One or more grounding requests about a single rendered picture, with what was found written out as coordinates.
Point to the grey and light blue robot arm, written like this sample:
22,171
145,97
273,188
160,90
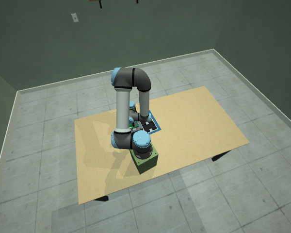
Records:
123,79

